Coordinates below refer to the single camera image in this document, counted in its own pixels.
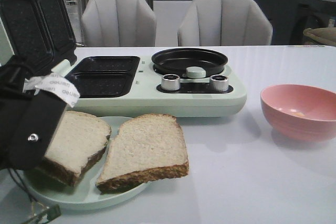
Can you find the left silver control knob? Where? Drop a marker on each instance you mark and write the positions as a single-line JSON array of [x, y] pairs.
[[170, 82]]

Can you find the left beige upholstered chair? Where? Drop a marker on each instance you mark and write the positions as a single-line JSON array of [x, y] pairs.
[[118, 23]]

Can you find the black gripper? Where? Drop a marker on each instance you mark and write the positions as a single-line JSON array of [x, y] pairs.
[[28, 122]]

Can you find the mint green round plate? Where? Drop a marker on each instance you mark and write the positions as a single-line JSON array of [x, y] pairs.
[[84, 195]]

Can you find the beige upholstered chair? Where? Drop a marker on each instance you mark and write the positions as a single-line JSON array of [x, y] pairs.
[[118, 23], [224, 23]]

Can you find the black round frying pan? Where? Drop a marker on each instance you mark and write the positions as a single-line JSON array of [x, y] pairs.
[[177, 60]]

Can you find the mint green breakfast maker base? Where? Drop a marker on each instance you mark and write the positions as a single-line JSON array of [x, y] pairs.
[[129, 86]]

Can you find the right beige upholstered chair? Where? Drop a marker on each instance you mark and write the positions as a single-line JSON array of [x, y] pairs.
[[224, 23]]

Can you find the pink bowl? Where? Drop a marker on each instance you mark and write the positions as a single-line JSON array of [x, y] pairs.
[[318, 105]]

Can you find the right silver control knob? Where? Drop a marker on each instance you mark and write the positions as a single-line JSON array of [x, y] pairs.
[[218, 83]]

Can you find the beige cushion at right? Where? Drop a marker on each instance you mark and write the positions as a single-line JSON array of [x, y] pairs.
[[323, 36]]

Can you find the silver control knob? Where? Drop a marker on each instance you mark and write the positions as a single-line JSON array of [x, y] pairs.
[[170, 82], [218, 83]]

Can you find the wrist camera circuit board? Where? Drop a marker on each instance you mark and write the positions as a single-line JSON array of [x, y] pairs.
[[43, 214]]

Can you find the bread slice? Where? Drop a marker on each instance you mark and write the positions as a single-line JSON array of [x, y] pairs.
[[147, 148], [79, 143]]

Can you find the mint green sandwich maker lid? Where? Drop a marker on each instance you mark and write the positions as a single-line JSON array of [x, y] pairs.
[[40, 35]]

